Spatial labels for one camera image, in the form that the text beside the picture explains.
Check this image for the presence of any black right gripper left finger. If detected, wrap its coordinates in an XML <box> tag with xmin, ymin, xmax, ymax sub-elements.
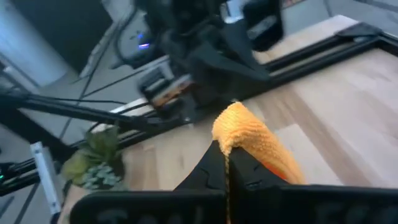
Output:
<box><xmin>70</xmin><ymin>140</ymin><xmax>227</xmax><ymax>224</ymax></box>

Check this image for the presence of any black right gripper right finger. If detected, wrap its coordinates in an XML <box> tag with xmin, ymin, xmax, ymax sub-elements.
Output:
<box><xmin>229</xmin><ymin>146</ymin><xmax>398</xmax><ymax>224</ymax></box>

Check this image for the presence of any orange microfiber towel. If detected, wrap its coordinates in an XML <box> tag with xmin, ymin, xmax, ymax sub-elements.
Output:
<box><xmin>211</xmin><ymin>101</ymin><xmax>306</xmax><ymax>224</ymax></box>

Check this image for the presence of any potted succulent plant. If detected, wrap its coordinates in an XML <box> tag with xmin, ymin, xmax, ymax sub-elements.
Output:
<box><xmin>61</xmin><ymin>124</ymin><xmax>127</xmax><ymax>192</ymax></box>

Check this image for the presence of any black aluminium table frame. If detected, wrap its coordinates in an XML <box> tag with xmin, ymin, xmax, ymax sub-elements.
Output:
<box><xmin>0</xmin><ymin>21</ymin><xmax>398</xmax><ymax>197</ymax></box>

